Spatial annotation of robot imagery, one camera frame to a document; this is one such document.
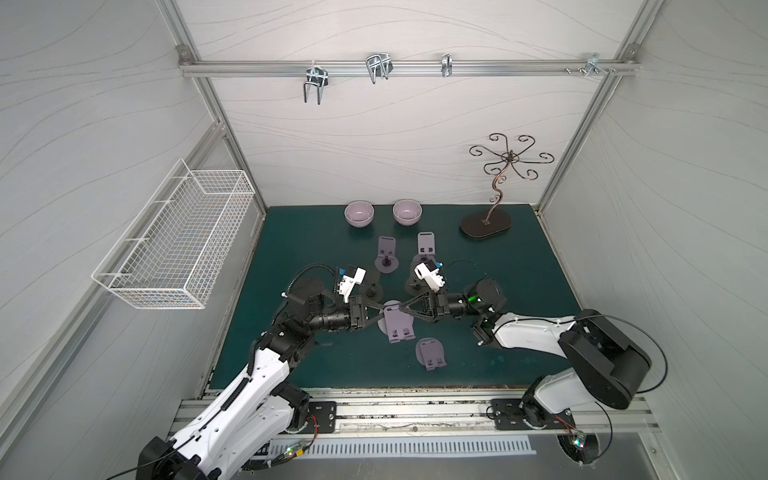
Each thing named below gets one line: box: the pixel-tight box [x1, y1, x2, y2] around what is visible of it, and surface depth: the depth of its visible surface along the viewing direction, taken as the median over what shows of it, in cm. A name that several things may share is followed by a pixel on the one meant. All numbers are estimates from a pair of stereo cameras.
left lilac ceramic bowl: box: [344, 200, 375, 228], surface depth 116 cm
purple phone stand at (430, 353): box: [415, 337, 447, 371], surface depth 85 cm
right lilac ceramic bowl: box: [392, 199, 423, 227], surface depth 117 cm
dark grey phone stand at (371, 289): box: [358, 268, 384, 308], surface depth 95 cm
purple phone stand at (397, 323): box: [377, 300, 416, 344], surface depth 67 cm
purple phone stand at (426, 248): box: [411, 231, 437, 268], surface depth 101 cm
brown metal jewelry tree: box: [460, 132, 554, 240], surface depth 100 cm
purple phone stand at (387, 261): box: [374, 235, 399, 274], surface depth 104 cm
